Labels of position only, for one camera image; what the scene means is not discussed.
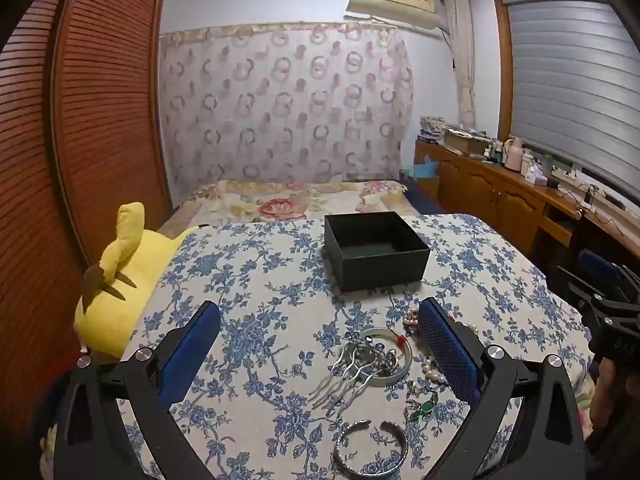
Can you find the ring patterned curtain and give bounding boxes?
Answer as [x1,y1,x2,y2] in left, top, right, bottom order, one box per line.
[159,22,416,201]

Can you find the pink bead bracelet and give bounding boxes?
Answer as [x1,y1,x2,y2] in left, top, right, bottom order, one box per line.
[402,309,424,337]

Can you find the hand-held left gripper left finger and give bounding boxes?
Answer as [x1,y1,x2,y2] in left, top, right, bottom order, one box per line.
[52,301,223,480]

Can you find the stack of folded cloths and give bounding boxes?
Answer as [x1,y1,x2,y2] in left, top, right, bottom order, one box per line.
[420,116,447,144]

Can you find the wooden window frame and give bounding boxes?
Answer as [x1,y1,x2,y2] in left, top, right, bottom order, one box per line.
[492,0,517,142]

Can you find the silver cuff bracelet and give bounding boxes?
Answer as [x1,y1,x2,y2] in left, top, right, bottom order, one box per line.
[334,420,410,476]

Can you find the beige storage box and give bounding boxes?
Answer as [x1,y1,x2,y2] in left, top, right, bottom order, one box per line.
[442,127,492,157]

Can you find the person's right forearm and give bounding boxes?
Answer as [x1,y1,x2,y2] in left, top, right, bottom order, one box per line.
[586,357,640,461]

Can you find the blue floral tablecloth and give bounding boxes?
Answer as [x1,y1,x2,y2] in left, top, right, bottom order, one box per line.
[117,214,596,480]

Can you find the floral bed blanket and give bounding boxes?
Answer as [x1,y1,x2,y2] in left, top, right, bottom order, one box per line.
[165,179,408,233]

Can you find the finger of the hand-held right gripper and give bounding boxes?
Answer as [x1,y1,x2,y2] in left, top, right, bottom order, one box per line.
[577,249,640,307]
[556,265,602,312]

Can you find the silver hair comb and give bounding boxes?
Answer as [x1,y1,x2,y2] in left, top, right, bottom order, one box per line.
[306,334,401,417]

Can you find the yellow plush toy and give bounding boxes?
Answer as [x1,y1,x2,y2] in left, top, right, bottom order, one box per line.
[74,202,201,361]

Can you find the white pearl necklace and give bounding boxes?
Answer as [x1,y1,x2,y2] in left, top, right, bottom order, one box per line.
[420,322,481,388]

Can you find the white wall air conditioner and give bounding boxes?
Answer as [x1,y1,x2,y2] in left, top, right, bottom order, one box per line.
[345,0,443,36]

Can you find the white window curtain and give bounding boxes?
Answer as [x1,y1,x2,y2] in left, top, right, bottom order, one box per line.
[442,0,477,127]

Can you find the black box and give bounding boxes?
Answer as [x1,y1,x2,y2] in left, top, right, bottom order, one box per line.
[322,211,432,292]

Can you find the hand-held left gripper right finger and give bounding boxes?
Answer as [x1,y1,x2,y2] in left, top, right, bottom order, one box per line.
[417,297,588,480]

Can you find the wooden side cabinet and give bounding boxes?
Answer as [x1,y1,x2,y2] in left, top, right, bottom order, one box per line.
[414,140,640,281]

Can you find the green stone pendant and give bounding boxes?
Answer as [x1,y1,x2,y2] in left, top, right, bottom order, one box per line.
[404,392,441,422]

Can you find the pale green jade bangle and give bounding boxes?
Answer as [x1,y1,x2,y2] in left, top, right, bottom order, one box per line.
[345,327,414,388]

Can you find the grey window blind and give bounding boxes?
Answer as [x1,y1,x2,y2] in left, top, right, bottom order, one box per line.
[500,0,640,211]

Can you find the wooden louvered wardrobe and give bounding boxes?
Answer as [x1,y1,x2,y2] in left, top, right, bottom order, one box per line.
[0,0,173,461]

